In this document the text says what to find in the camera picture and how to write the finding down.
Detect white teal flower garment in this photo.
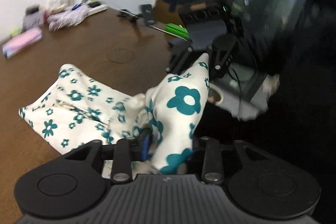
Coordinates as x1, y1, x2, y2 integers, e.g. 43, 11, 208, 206
19, 54, 210, 174

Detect pink blue garment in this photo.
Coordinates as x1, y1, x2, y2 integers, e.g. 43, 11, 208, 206
2, 27, 43, 59

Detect pile of white clutter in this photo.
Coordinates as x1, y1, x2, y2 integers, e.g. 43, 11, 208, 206
42, 0, 108, 31

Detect grey storage box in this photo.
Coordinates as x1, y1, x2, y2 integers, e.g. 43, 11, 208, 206
22, 5, 44, 31

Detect green small box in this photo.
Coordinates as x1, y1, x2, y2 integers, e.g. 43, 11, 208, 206
10, 28, 22, 38

